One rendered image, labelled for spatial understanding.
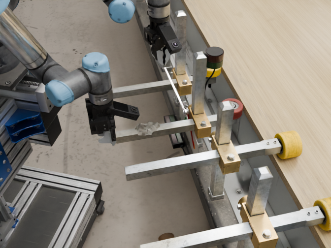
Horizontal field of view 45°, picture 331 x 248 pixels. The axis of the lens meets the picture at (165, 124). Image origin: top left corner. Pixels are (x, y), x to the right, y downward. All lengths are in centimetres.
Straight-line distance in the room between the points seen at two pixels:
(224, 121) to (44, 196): 122
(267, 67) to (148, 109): 131
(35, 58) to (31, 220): 103
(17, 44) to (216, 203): 79
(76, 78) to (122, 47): 228
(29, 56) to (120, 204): 126
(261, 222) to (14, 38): 78
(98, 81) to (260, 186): 54
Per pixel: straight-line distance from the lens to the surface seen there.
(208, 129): 137
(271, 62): 165
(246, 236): 102
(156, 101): 282
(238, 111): 138
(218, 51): 129
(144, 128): 136
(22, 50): 115
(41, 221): 201
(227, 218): 134
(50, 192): 210
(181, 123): 139
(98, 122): 127
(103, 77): 116
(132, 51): 334
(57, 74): 116
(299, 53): 173
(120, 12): 121
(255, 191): 95
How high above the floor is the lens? 181
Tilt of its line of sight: 43 degrees down
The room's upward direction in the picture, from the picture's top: 1 degrees counter-clockwise
